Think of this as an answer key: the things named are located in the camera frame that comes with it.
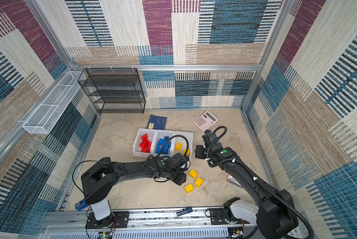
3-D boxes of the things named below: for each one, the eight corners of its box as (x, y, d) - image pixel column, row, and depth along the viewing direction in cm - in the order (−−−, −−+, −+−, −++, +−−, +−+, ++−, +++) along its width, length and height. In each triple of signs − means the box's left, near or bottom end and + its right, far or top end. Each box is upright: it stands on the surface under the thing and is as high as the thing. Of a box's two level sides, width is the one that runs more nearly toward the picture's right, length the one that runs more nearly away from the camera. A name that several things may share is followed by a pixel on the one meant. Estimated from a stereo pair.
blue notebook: (147, 128, 112) (146, 126, 110) (151, 116, 120) (150, 114, 118) (164, 130, 111) (164, 128, 109) (167, 118, 118) (167, 116, 116)
